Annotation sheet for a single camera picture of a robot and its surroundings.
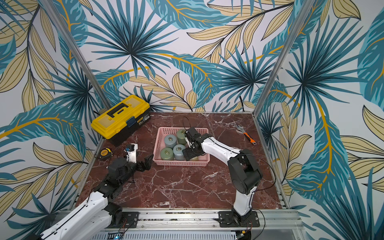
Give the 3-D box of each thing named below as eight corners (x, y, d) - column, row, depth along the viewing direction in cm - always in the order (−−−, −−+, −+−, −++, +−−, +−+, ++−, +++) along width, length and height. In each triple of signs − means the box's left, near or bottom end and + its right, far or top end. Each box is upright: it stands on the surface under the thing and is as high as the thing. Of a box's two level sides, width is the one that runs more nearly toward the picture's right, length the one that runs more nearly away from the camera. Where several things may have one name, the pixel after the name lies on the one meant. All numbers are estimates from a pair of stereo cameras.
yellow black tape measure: (101, 159, 96) (98, 157, 93) (104, 151, 100) (102, 148, 97) (111, 159, 96) (108, 157, 93) (114, 151, 100) (112, 148, 97)
